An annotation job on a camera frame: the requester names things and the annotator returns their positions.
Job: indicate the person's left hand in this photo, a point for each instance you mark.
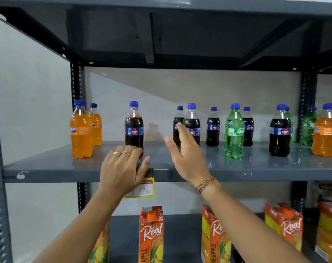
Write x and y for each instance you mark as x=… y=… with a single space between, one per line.
x=119 y=175

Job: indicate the person's right hand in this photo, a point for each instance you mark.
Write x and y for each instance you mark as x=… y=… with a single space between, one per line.
x=192 y=161

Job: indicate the person's right thumb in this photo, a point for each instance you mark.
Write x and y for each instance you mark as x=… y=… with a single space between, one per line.
x=172 y=149

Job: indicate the person's left little finger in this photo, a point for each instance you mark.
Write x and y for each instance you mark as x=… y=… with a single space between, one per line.
x=107 y=159

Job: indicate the person's left middle finger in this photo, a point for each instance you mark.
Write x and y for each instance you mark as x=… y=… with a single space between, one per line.
x=125 y=150

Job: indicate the person's left thumb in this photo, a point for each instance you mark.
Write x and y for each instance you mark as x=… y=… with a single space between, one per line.
x=144 y=167

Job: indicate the person's left forearm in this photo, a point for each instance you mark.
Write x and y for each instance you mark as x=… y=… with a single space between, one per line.
x=81 y=232

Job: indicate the person's right forearm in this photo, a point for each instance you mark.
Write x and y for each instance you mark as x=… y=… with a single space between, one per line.
x=245 y=227

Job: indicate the yellow price tag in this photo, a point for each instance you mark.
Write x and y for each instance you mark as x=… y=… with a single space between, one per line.
x=147 y=188

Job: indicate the cola bottle blue cap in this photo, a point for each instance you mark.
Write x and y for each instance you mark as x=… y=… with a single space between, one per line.
x=177 y=120
x=133 y=128
x=212 y=131
x=249 y=131
x=192 y=124
x=280 y=139

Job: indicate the small orange soda bottle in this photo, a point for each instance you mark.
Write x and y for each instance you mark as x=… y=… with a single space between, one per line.
x=96 y=131

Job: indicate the large orange soda bottle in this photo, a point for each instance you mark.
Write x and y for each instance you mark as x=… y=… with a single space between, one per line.
x=325 y=139
x=81 y=136

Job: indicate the green soda bottle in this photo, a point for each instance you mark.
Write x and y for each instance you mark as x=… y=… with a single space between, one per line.
x=307 y=131
x=291 y=120
x=234 y=136

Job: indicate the orange juice carton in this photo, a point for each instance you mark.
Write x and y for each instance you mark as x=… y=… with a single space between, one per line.
x=151 y=235
x=214 y=238
x=329 y=230
x=285 y=224
x=101 y=247

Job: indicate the grey metal shelving rack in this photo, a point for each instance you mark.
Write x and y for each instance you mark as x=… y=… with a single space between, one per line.
x=251 y=168

